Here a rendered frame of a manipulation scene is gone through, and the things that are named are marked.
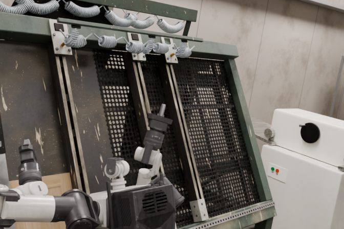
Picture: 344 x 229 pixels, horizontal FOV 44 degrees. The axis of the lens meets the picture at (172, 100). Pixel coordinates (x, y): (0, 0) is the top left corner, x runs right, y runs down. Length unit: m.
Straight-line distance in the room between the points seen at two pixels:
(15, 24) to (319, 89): 6.00
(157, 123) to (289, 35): 4.77
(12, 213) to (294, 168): 3.31
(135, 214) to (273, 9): 5.01
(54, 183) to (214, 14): 3.76
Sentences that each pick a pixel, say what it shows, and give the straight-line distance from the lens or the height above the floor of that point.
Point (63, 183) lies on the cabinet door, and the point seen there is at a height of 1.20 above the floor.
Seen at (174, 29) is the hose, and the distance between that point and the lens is 3.45.
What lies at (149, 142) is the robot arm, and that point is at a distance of 1.99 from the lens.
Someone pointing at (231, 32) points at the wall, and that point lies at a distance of 5.65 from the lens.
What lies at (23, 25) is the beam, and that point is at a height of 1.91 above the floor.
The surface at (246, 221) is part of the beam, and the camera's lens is 2.96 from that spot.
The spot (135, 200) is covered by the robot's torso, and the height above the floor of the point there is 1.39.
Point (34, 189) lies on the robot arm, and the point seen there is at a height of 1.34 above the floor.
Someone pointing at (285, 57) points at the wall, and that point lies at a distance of 6.60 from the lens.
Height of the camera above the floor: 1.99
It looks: 9 degrees down
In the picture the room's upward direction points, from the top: 9 degrees clockwise
